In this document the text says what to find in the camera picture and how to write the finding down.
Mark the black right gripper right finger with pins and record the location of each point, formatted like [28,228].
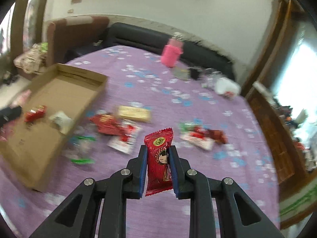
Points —
[238,215]

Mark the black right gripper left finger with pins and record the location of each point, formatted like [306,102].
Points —
[98,208]

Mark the dark red foil snack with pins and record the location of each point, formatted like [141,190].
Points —
[218,136]

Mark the red cartoon snack packet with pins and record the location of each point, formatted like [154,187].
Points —
[159,175]

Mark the green clear candy packet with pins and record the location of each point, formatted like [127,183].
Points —
[189,127]

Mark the yellow cake bar packet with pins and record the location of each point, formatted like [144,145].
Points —
[134,114]

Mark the red packet in box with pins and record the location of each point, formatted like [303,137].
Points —
[35,114]

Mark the brown cardboard box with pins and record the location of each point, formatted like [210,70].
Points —
[31,150]

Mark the white packet in box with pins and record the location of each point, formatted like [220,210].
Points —
[62,121]

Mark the floral cloth pile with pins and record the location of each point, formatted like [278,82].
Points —
[34,60]

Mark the green clear wrapper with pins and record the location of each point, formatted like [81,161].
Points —
[79,150]

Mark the white red flat packet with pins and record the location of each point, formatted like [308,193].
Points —
[125,142]

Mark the purple floral tablecloth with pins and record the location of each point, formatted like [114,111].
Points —
[139,79]

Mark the white red snack packet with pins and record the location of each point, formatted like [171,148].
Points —
[198,139]

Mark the brown armchair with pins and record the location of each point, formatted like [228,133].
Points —
[66,33]

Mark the red snack pile packet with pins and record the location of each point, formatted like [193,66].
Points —
[107,124]

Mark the wooden glass door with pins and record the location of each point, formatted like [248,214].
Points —
[21,28]

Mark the white plastic jar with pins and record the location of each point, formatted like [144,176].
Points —
[227,88]

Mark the wooden cabinet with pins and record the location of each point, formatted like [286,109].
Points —
[281,91]

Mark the black small cup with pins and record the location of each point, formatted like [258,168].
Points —
[195,73]

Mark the dark booklet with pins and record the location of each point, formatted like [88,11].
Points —
[181,73]

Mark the black sofa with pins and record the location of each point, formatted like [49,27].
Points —
[194,53]

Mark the pink sleeved bottle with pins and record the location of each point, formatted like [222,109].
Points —
[172,50]

